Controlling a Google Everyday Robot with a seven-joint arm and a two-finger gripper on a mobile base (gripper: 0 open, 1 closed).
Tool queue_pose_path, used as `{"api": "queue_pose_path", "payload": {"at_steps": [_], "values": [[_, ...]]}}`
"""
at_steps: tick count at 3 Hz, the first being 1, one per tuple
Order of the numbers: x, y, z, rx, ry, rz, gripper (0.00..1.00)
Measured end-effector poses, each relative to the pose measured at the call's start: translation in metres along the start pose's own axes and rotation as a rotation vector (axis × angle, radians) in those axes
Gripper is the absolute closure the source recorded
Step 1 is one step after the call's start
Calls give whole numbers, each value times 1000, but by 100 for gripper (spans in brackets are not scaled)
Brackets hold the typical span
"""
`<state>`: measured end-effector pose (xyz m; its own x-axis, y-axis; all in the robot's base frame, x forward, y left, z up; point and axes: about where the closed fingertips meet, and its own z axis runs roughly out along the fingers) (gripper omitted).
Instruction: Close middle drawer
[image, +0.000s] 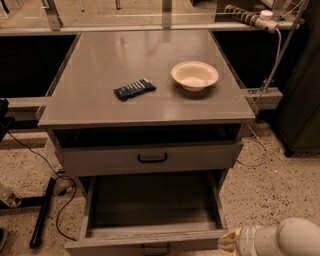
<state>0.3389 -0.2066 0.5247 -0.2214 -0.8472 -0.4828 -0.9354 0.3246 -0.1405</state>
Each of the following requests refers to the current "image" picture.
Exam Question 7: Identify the grey drawer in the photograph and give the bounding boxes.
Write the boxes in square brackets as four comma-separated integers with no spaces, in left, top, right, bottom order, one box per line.
[65,171,228,256]
[56,141,243,177]

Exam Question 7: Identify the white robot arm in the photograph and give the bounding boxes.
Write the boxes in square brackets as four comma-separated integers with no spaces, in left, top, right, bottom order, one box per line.
[218,218,320,256]

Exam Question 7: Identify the grey top drawer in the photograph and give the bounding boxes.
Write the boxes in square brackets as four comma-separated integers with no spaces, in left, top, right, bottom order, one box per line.
[56,141,243,177]

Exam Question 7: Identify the grey drawer cabinet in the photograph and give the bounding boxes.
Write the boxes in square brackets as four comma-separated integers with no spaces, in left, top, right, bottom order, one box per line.
[35,29,257,188]

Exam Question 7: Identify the dark grey cabinet right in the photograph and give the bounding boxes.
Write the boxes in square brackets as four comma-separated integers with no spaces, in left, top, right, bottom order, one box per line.
[272,0,320,157]

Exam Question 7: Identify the white paper bowl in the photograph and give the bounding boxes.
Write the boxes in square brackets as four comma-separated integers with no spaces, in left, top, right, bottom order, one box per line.
[171,61,219,92]

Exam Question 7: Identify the blue snack packet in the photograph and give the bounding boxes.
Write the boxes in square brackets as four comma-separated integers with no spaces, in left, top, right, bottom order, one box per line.
[113,79,156,101]

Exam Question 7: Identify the black metal floor bar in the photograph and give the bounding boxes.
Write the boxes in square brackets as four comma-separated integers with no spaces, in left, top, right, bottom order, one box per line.
[29,178,56,249]

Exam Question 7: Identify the clear plastic bottle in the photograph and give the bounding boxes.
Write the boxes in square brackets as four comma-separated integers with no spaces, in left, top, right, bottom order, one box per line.
[0,184,22,208]

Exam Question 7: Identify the white power strip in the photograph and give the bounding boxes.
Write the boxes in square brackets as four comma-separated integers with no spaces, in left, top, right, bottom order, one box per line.
[224,5,278,33]

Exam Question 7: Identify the black device left edge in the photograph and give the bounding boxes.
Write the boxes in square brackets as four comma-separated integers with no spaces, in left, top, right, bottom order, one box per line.
[0,99,14,142]

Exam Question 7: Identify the white power cable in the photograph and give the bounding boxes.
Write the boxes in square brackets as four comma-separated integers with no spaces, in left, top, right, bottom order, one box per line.
[256,28,283,101]

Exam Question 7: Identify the black floor cable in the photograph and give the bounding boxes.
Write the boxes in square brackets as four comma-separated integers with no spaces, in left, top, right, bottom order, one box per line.
[6,131,78,242]

